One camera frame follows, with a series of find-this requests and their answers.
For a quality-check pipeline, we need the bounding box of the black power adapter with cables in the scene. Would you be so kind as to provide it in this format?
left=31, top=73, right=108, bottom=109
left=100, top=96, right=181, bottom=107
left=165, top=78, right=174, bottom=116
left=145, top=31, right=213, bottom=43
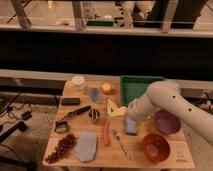
left=0, top=93, right=32, bottom=132

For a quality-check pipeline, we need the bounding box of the white paper cup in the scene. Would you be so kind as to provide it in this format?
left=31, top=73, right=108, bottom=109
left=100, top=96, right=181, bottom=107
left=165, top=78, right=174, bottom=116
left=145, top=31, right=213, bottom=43
left=71, top=75, right=85, bottom=91

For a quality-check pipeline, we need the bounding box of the small black square container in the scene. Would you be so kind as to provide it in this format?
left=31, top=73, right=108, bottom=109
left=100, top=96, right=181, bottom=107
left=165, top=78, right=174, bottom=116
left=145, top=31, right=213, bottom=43
left=55, top=121, right=68, bottom=133

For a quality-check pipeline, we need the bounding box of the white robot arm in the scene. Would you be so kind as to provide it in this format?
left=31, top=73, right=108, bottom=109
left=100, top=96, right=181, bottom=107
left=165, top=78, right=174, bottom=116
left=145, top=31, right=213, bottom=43
left=110, top=80, right=213, bottom=145

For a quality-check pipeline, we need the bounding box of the bunch of dark grapes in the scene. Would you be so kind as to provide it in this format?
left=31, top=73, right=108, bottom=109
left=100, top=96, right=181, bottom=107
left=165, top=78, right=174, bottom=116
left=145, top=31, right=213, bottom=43
left=45, top=134, right=76, bottom=164

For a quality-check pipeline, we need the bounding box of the purple bowl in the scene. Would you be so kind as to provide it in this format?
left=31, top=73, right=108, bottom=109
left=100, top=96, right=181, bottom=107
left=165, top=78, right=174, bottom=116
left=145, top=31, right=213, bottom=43
left=154, top=110, right=181, bottom=135

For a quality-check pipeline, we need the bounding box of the black rectangular block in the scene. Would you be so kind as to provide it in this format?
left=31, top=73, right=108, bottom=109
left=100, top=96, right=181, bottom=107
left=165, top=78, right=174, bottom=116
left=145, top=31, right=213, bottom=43
left=61, top=98, right=80, bottom=105

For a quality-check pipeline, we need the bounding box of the green plastic tray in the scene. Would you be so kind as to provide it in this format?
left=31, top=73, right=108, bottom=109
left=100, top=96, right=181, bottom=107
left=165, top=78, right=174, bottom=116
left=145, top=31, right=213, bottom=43
left=120, top=75, right=163, bottom=106

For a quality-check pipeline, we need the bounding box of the metal fork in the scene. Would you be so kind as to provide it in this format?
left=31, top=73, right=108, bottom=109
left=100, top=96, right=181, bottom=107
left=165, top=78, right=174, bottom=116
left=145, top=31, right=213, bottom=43
left=113, top=130, right=131, bottom=160

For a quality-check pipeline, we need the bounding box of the grey blue folded cloth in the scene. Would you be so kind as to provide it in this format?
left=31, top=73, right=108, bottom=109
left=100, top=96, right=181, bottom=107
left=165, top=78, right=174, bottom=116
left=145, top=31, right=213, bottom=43
left=72, top=132, right=97, bottom=162

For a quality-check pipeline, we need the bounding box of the red orange bowl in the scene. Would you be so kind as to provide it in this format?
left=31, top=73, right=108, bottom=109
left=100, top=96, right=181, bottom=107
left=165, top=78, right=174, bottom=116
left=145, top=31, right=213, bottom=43
left=142, top=133, right=170, bottom=163

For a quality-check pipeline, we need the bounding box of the blue sponge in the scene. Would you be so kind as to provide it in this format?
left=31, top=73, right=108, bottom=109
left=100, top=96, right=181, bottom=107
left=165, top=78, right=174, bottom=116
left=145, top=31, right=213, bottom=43
left=125, top=117, right=138, bottom=135

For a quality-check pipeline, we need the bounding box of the small dark metal cup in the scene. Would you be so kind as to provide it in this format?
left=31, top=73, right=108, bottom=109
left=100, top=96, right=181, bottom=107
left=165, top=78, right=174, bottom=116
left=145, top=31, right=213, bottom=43
left=89, top=109, right=100, bottom=123

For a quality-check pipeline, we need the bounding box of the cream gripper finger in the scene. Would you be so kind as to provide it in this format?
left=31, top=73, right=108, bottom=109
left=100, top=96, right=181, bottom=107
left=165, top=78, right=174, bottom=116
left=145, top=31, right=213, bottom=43
left=106, top=99, right=118, bottom=115

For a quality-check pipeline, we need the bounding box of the orange fruit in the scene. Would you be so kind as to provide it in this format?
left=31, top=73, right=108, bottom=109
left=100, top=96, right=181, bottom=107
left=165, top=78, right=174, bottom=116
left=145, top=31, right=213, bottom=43
left=101, top=83, right=112, bottom=94

